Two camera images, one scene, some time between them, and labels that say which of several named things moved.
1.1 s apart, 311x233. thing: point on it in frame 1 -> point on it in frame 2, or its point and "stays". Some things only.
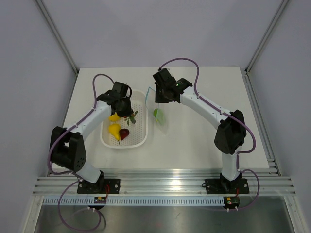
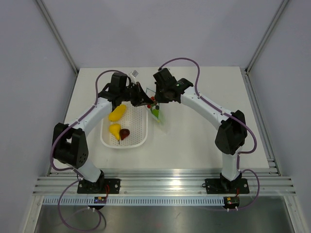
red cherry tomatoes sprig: (131, 117) -> (150, 106)
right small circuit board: (231, 202) stays
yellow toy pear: (114, 129) stays
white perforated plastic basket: (136, 124) stays
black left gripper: (129, 111) -> (139, 101)
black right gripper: (158, 99) stays
